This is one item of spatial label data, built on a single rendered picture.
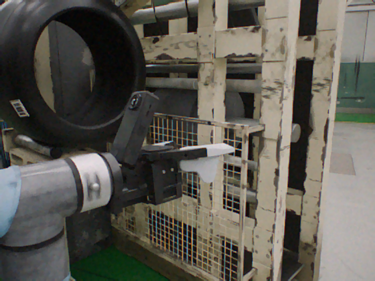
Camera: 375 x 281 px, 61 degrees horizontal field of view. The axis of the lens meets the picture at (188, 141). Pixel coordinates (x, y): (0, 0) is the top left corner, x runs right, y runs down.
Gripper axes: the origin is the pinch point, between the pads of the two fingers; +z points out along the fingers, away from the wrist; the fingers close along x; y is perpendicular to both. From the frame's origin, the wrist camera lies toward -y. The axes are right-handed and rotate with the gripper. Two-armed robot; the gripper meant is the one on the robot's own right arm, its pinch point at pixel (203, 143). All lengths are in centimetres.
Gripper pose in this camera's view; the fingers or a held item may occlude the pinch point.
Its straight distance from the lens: 58.0
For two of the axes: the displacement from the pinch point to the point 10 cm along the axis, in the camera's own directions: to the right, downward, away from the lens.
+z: 7.5, -1.4, 6.4
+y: 0.9, 9.9, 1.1
